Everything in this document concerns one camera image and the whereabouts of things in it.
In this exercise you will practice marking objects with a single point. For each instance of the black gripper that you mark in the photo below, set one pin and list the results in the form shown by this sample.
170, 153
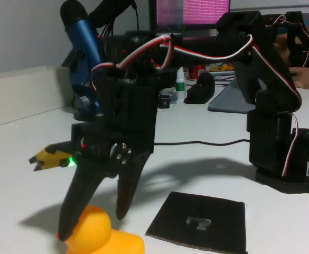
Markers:
101, 149

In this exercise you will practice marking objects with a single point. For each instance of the yellow rubber duck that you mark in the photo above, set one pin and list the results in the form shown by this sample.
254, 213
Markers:
98, 232

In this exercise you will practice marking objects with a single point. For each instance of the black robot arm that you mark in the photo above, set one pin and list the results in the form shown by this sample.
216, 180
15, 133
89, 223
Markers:
265, 137

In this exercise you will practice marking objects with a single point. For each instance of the black square pad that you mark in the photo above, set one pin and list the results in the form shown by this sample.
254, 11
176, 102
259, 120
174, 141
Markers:
175, 217

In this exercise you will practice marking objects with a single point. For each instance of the small black cube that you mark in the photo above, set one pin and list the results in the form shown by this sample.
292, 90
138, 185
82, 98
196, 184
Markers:
164, 102

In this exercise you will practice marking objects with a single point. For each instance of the white raised desk ledge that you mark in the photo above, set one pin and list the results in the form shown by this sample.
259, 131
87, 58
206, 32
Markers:
24, 92

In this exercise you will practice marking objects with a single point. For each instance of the black audio device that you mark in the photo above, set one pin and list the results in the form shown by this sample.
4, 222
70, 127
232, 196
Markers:
167, 79

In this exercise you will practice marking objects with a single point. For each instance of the white green spray bottle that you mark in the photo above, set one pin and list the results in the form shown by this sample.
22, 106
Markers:
180, 87

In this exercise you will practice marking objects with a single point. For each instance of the black computer mouse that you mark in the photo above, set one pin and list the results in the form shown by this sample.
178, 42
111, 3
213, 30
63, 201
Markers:
200, 90

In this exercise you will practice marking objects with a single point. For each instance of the red soda can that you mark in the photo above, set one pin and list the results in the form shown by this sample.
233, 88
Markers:
196, 73

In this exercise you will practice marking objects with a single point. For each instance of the blue desktop microphone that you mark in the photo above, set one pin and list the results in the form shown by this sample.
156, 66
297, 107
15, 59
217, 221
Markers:
82, 39

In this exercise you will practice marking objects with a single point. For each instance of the grey desk mat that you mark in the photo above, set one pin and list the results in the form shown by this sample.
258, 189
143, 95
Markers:
228, 98

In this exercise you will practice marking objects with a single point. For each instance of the computer monitor with pink text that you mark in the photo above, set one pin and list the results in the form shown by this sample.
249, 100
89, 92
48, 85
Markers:
196, 10

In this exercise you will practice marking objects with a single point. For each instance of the yellow gripper camera mount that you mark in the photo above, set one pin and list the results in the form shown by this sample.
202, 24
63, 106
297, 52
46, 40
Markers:
51, 158

